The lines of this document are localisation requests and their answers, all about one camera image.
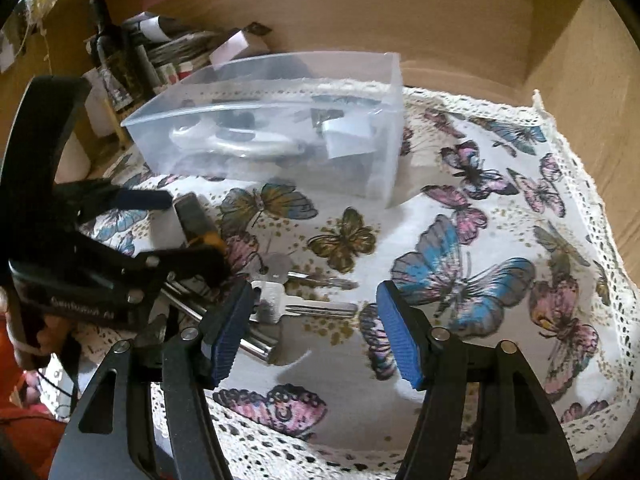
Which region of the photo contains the stack of magazines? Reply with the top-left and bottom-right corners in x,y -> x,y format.
144,30 -> 236,70

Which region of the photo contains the silver key square head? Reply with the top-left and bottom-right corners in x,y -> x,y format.
249,280 -> 360,326

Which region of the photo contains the silver key round head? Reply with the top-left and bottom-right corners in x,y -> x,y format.
260,252 -> 360,291

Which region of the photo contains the black yellow rectangular tool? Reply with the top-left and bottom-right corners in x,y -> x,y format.
172,192 -> 227,252

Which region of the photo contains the dark wine bottle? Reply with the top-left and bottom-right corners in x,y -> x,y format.
89,0 -> 153,108

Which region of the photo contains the small white carton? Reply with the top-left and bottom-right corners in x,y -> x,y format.
209,22 -> 275,69

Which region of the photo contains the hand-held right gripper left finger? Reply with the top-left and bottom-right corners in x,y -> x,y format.
47,280 -> 256,480

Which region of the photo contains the person's left hand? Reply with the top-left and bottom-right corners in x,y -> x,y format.
14,305 -> 76,368

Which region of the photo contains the white paper tag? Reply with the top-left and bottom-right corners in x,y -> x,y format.
321,117 -> 375,159

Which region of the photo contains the clear plastic storage box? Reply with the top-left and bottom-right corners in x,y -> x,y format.
121,51 -> 405,208

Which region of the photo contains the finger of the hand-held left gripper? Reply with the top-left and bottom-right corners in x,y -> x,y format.
54,182 -> 174,213
75,232 -> 232,288

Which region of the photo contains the butterfly print lace tablecloth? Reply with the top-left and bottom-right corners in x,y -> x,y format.
55,80 -> 632,480

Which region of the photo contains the silver metal rod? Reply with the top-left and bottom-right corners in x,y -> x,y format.
162,277 -> 277,362

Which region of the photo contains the bottle with white label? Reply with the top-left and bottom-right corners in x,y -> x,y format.
124,12 -> 201,45

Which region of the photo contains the red clothing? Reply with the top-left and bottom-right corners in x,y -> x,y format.
0,355 -> 71,480

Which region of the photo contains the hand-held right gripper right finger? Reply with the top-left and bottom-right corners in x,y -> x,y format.
376,280 -> 581,480

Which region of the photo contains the white cylindrical container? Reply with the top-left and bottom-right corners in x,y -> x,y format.
54,67 -> 128,183

